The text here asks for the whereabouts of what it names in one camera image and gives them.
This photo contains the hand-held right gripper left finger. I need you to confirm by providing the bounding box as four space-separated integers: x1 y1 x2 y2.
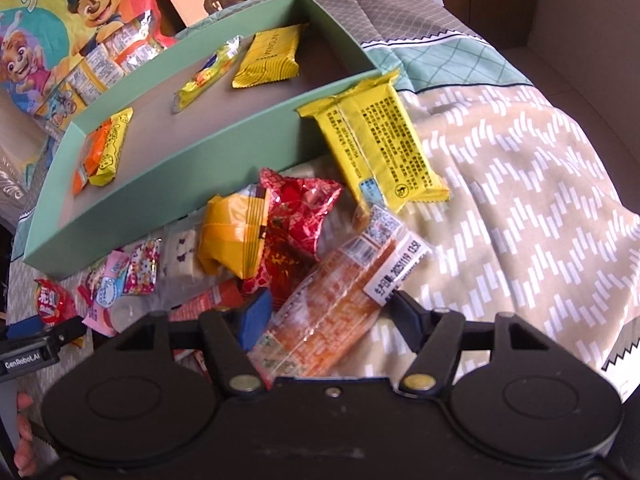
117 290 275 396

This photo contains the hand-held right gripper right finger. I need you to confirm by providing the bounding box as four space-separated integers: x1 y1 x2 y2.
390 290 551 396

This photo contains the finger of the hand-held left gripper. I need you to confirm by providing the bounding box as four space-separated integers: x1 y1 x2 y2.
6 316 86 348

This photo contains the orange red snack packet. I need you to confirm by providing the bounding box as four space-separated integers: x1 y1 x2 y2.
167 280 251 323

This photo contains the pink sachet packet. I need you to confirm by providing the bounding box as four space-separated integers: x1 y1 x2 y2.
80 250 133 333

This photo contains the clear packet of orange crackers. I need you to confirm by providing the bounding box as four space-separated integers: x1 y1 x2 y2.
247 205 433 378

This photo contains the yellow orange pastry packet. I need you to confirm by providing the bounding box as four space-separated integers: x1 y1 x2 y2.
197 195 271 278

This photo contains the clear packet with white sweet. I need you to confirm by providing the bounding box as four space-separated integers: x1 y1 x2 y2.
162 220 211 281

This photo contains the floral print candy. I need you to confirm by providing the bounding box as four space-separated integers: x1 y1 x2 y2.
122 239 162 295

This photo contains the dark red foil packet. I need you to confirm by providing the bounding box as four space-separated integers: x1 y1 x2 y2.
259 167 345 261

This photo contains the large yellow biscuit packet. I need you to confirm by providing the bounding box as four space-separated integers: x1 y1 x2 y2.
296 71 451 215

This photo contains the green cardboard box tray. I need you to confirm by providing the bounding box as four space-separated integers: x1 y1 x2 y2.
14 0 401 281

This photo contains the person's left hand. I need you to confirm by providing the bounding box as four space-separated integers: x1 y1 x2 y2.
14 392 38 478

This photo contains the red rainbow candy packet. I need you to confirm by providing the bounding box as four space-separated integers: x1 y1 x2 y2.
32 278 86 348

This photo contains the small yellow snack packet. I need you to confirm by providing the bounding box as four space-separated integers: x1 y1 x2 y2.
89 107 134 187

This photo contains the small yellow candy bar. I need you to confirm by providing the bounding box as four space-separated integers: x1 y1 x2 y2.
171 35 243 113

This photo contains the yellow striped cake packet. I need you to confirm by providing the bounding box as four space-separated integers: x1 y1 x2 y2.
231 22 308 89

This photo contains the cartoon puppy snack bag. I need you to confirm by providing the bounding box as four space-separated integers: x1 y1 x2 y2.
0 0 176 138

